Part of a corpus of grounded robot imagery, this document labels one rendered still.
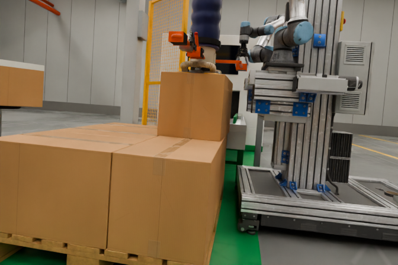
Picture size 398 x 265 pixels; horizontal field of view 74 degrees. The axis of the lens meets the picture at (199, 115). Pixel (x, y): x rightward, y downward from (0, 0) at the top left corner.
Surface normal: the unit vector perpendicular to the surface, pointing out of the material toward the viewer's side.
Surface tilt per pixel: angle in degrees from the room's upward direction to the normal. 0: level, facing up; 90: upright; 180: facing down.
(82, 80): 90
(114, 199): 90
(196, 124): 90
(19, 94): 90
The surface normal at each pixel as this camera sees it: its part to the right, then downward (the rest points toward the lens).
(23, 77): 0.76, 0.08
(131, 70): -0.16, 0.04
